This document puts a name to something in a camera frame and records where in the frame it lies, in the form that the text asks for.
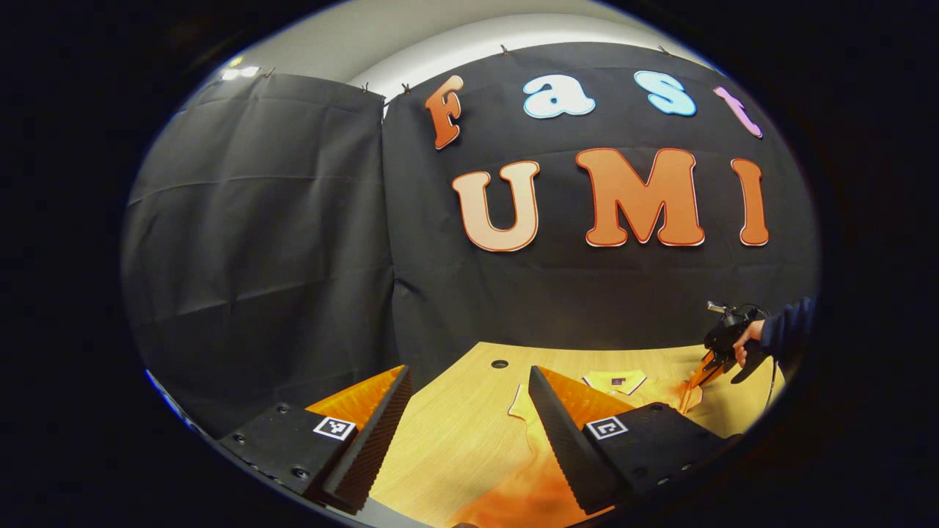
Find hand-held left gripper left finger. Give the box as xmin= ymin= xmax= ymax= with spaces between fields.
xmin=218 ymin=364 xmax=414 ymax=516

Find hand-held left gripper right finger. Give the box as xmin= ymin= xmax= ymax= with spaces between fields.
xmin=528 ymin=364 xmax=742 ymax=516

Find yellow orange polo T-shirt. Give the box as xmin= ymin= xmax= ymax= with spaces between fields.
xmin=458 ymin=367 xmax=706 ymax=528

